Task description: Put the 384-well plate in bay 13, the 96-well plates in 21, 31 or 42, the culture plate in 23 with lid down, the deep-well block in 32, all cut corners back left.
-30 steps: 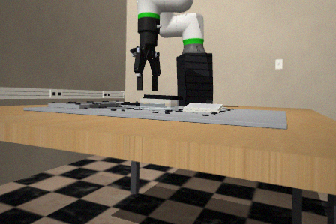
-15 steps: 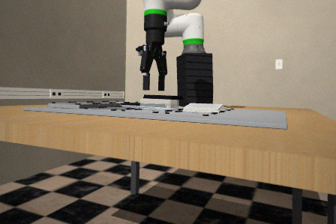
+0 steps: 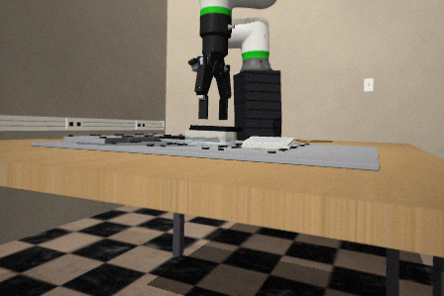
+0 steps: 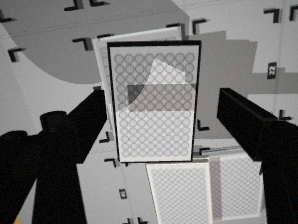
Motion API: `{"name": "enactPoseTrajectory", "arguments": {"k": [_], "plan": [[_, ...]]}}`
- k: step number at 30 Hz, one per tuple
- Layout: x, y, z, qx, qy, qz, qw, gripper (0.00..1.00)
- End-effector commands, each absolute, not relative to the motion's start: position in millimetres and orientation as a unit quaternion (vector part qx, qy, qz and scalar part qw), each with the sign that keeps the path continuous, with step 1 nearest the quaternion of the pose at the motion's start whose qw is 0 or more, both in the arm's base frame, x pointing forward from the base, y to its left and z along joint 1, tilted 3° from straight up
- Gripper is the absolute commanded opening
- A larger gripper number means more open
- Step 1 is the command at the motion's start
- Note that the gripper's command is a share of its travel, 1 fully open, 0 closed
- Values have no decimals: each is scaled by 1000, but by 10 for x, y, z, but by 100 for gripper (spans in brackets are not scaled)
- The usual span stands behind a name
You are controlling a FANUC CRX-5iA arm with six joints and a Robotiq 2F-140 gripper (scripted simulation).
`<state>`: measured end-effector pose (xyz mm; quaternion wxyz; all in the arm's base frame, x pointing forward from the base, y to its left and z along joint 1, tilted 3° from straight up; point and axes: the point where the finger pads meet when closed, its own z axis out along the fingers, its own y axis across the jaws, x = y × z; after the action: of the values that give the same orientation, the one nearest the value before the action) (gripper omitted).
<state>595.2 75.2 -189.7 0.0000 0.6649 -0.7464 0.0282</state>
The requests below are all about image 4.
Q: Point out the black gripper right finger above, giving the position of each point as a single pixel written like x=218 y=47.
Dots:
x=269 y=140

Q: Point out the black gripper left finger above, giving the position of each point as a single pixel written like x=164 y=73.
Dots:
x=65 y=140

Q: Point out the grey deck plate with bays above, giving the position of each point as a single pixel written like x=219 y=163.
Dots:
x=14 y=114

